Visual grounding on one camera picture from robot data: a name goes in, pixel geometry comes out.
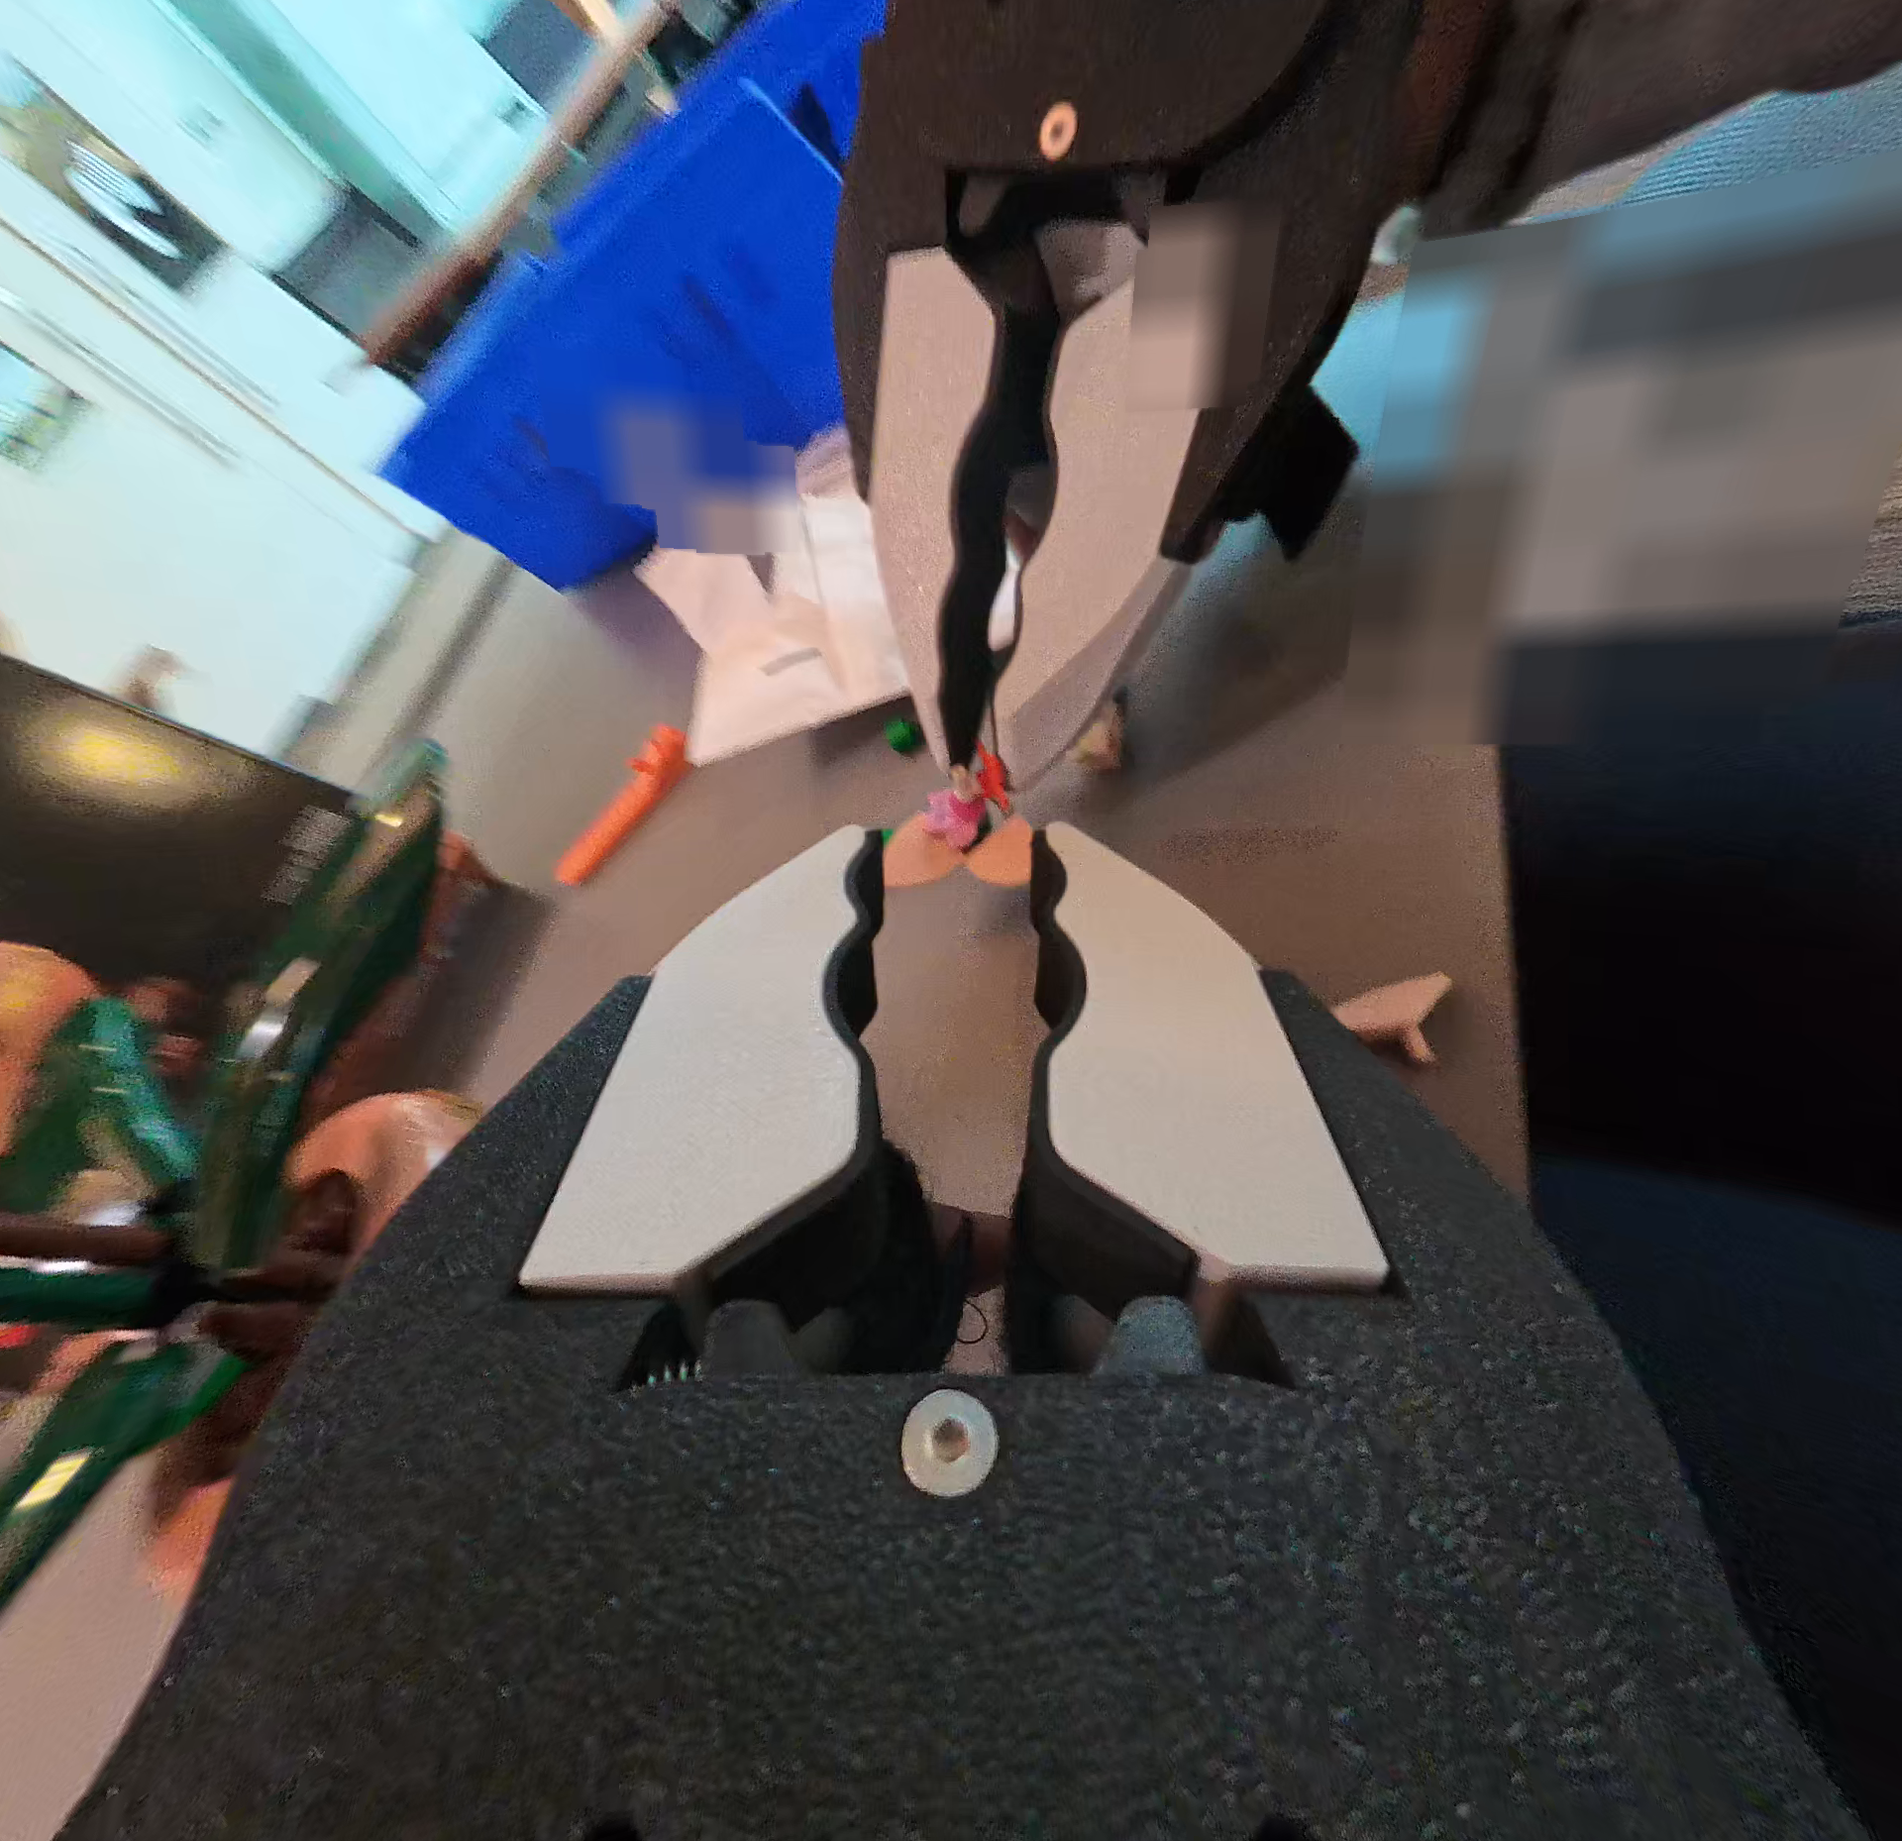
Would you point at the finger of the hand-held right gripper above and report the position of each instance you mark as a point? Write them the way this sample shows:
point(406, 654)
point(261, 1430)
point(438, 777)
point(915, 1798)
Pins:
point(920, 429)
point(1106, 533)

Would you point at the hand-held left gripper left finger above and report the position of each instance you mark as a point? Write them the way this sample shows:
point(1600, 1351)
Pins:
point(713, 1114)

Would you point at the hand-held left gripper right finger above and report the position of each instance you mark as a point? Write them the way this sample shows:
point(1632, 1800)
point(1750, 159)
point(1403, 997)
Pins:
point(1188, 1114)

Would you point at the person's right forearm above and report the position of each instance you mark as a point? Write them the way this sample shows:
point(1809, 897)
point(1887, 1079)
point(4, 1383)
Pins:
point(1663, 41)

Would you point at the tan toy piece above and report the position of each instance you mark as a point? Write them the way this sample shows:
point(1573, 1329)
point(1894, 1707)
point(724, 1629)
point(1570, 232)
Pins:
point(1102, 741)

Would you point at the blue plastic bin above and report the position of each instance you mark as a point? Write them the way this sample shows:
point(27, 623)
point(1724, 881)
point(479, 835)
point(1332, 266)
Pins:
point(654, 281)

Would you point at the orange brick separator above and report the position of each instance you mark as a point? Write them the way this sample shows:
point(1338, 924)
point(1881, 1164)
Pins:
point(616, 816)

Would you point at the brown background table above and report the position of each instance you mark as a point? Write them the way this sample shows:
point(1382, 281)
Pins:
point(504, 222)

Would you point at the person's legs in dark trousers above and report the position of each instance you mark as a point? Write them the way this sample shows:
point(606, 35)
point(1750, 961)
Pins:
point(1709, 1126)

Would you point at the toy brick potted plant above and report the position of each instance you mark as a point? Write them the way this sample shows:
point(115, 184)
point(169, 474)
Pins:
point(177, 1126)

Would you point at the black toy set box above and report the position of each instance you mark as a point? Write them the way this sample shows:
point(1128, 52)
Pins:
point(149, 816)

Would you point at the white cabinet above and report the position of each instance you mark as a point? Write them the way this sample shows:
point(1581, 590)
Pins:
point(177, 533)

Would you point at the dark wall picture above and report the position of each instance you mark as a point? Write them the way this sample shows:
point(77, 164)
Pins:
point(127, 212)

